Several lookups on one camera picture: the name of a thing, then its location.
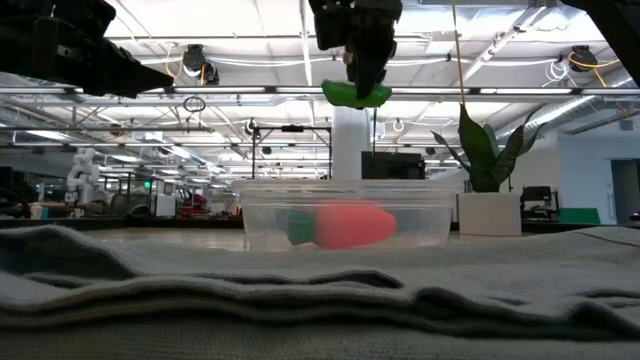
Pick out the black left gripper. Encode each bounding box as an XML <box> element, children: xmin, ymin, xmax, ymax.
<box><xmin>0</xmin><ymin>0</ymin><xmax>175</xmax><ymax>100</ymax></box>

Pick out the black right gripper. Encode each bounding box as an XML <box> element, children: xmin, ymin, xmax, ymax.
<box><xmin>342</xmin><ymin>0</ymin><xmax>404</xmax><ymax>100</ymax></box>

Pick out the green toy cucumber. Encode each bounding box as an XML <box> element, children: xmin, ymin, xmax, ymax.
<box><xmin>320</xmin><ymin>78</ymin><xmax>394</xmax><ymax>110</ymax></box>

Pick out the clear plastic tupperware container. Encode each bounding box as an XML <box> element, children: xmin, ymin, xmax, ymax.
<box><xmin>231</xmin><ymin>178</ymin><xmax>465</xmax><ymax>252</ymax></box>

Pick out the white round column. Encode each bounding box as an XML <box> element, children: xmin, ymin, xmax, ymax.
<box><xmin>331</xmin><ymin>105</ymin><xmax>375</xmax><ymax>181</ymax></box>

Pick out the black monitor screen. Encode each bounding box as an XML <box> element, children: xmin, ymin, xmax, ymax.
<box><xmin>360</xmin><ymin>150</ymin><xmax>427</xmax><ymax>181</ymax></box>

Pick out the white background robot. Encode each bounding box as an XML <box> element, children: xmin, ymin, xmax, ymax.
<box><xmin>66</xmin><ymin>147</ymin><xmax>102</xmax><ymax>205</ymax></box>

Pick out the white cabinet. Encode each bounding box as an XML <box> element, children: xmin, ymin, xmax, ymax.
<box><xmin>153</xmin><ymin>193</ymin><xmax>178</xmax><ymax>218</ymax></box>

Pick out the green snake plant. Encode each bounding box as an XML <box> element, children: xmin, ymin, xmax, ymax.
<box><xmin>430</xmin><ymin>102</ymin><xmax>547</xmax><ymax>194</ymax></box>

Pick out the white round plant pot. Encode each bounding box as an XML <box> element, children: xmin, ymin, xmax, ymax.
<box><xmin>457</xmin><ymin>191</ymin><xmax>523</xmax><ymax>238</ymax></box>

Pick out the black equipment cart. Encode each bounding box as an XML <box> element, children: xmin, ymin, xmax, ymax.
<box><xmin>518</xmin><ymin>185</ymin><xmax>562</xmax><ymax>222</ymax></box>

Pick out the grey folded cloth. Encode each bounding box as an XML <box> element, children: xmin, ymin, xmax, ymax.
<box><xmin>0</xmin><ymin>223</ymin><xmax>640</xmax><ymax>360</ymax></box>

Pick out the green board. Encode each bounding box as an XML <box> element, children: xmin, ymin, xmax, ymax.
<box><xmin>558</xmin><ymin>207</ymin><xmax>602</xmax><ymax>226</ymax></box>

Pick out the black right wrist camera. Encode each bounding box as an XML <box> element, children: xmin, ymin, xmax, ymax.
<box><xmin>307</xmin><ymin>0</ymin><xmax>352</xmax><ymax>51</ymax></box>

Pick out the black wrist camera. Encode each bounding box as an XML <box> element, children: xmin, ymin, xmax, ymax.
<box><xmin>47</xmin><ymin>0</ymin><xmax>117</xmax><ymax>39</ymax></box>
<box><xmin>307</xmin><ymin>0</ymin><xmax>352</xmax><ymax>51</ymax></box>

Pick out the black ceiling cable reel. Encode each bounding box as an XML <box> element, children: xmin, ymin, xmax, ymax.
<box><xmin>567</xmin><ymin>43</ymin><xmax>601</xmax><ymax>75</ymax></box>
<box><xmin>180</xmin><ymin>43</ymin><xmax>221</xmax><ymax>87</ymax></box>

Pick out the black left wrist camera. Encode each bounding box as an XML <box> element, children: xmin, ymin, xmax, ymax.
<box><xmin>47</xmin><ymin>0</ymin><xmax>117</xmax><ymax>39</ymax></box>

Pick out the black rig stand frame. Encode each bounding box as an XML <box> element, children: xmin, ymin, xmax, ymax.
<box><xmin>250</xmin><ymin>123</ymin><xmax>333</xmax><ymax>180</ymax></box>

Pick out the yellow hanging cord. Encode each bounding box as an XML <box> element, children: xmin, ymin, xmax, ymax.
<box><xmin>451</xmin><ymin>0</ymin><xmax>467</xmax><ymax>109</ymax></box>

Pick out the black aluminium table frame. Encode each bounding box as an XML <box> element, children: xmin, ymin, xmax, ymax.
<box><xmin>0</xmin><ymin>217</ymin><xmax>640</xmax><ymax>235</ymax></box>

